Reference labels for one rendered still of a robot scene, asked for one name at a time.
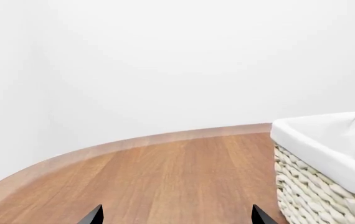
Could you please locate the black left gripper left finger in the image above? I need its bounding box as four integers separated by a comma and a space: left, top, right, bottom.
77, 203, 105, 224

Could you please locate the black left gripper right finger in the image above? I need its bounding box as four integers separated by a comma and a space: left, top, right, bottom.
251, 204, 277, 224

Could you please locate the woven basket with white liner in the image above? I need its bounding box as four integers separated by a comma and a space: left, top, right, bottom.
271, 108, 355, 197

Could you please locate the cream woven basket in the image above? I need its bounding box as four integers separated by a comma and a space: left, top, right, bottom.
273, 142, 355, 224

